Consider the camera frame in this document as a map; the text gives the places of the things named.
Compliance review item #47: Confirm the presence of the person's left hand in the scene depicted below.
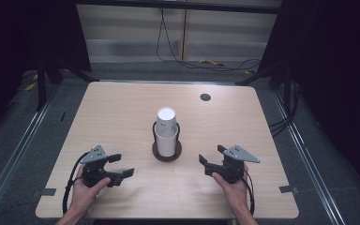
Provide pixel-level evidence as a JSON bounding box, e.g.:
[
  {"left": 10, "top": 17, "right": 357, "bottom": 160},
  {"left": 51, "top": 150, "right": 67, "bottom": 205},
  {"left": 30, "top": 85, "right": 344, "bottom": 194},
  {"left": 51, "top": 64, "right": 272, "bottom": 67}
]
[{"left": 69, "top": 167, "right": 111, "bottom": 217}]

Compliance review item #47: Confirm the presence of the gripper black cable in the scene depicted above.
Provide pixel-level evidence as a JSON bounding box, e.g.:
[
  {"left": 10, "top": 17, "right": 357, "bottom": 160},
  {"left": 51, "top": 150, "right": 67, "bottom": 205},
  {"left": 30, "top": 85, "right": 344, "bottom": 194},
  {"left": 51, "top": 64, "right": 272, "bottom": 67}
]
[
  {"left": 62, "top": 152, "right": 90, "bottom": 216},
  {"left": 241, "top": 172, "right": 257, "bottom": 217}
]

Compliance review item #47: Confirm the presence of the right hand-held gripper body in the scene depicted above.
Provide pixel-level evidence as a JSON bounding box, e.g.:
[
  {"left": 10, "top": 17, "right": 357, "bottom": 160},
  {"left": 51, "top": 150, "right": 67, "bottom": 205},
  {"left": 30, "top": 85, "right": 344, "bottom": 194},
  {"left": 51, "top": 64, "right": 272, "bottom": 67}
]
[{"left": 204, "top": 144, "right": 261, "bottom": 185}]

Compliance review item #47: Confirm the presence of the black cup holder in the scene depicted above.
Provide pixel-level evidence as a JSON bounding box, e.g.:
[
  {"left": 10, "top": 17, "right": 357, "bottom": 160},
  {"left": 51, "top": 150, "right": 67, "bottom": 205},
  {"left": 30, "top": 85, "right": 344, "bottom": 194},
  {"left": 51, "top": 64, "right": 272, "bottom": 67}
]
[{"left": 151, "top": 121, "right": 183, "bottom": 163}]

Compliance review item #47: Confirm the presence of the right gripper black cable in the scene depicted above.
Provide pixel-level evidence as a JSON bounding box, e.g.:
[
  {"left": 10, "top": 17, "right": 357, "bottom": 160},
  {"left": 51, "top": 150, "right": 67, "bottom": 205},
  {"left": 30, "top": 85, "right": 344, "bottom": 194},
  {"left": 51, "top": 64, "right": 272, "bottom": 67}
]
[{"left": 241, "top": 172, "right": 257, "bottom": 217}]

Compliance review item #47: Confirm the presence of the stack of white cups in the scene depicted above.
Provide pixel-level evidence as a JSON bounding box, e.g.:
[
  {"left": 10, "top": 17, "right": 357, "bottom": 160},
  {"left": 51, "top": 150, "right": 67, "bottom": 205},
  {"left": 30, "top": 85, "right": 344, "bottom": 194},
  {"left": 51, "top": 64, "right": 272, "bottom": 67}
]
[{"left": 154, "top": 106, "right": 180, "bottom": 158}]

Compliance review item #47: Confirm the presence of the metal floor rail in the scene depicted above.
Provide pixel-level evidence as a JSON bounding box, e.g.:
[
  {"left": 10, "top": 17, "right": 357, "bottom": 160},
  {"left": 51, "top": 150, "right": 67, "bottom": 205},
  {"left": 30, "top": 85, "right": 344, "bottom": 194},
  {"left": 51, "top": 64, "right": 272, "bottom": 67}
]
[
  {"left": 271, "top": 89, "right": 347, "bottom": 225},
  {"left": 0, "top": 92, "right": 58, "bottom": 218}
]

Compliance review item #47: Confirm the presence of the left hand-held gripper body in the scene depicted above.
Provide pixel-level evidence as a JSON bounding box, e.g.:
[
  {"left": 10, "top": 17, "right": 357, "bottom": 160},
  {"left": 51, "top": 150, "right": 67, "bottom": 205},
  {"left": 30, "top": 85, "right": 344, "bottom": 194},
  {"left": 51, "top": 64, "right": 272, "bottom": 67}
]
[{"left": 80, "top": 144, "right": 113, "bottom": 188}]

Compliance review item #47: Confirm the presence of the grey tape strip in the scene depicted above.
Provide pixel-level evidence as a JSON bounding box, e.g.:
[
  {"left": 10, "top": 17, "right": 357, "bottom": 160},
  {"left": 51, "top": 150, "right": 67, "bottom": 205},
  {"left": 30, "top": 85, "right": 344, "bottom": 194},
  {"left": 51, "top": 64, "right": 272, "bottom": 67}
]
[
  {"left": 32, "top": 187, "right": 57, "bottom": 197},
  {"left": 278, "top": 185, "right": 300, "bottom": 194}
]

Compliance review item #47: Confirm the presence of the dark curtain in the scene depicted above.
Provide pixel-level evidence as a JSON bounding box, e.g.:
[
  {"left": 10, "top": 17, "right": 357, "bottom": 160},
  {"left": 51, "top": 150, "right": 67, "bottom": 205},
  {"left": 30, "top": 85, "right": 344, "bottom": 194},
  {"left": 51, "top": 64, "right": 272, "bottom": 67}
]
[
  {"left": 0, "top": 0, "right": 92, "bottom": 140},
  {"left": 257, "top": 0, "right": 360, "bottom": 203}
]

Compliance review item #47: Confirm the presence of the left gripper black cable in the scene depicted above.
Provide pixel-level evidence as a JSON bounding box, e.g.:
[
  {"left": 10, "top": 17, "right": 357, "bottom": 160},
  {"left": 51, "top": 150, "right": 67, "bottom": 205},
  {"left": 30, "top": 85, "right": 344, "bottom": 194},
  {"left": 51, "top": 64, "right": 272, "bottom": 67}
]
[{"left": 62, "top": 152, "right": 90, "bottom": 216}]

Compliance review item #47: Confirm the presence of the black overhead bar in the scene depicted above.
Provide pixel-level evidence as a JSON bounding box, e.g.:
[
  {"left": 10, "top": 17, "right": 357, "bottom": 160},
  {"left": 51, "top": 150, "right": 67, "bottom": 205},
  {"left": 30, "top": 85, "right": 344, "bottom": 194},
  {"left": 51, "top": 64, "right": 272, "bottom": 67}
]
[{"left": 74, "top": 0, "right": 283, "bottom": 15}]

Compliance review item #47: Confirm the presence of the hanging black cable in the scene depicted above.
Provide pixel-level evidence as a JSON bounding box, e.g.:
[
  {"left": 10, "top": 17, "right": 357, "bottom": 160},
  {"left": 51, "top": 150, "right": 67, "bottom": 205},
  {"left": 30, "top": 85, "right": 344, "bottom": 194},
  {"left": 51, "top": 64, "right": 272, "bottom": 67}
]
[{"left": 155, "top": 7, "right": 263, "bottom": 71}]

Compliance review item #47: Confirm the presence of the bundle of black cables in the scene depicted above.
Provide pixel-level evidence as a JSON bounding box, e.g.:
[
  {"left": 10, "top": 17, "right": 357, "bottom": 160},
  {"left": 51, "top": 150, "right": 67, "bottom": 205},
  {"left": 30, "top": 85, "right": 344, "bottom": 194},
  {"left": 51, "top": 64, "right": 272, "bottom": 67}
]
[{"left": 268, "top": 79, "right": 302, "bottom": 138}]

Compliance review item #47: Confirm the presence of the person's right hand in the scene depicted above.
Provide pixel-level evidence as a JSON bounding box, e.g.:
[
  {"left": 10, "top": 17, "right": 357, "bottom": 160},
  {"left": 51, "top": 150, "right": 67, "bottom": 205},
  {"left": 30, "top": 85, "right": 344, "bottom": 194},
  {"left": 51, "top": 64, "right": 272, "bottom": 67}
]
[{"left": 211, "top": 163, "right": 251, "bottom": 217}]

